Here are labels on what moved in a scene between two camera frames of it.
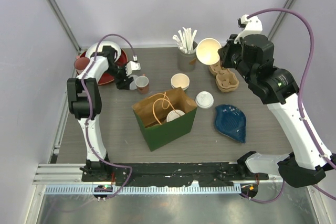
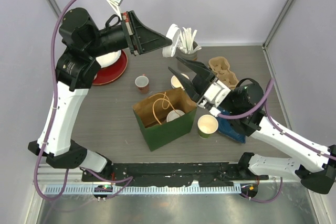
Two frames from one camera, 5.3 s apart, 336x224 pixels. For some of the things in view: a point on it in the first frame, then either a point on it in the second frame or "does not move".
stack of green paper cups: [180, 80] does not move
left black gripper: [122, 85] -> [146, 39]
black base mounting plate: [207, 173] does not move
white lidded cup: [172, 115] does not move
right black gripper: [226, 51] -> [205, 76]
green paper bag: [165, 118] does not move
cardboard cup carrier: [226, 80] does not move
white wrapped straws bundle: [185, 40] does not move
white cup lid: [132, 85] -> [172, 34]
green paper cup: [207, 51] -> [207, 124]
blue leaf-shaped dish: [230, 122] does not move
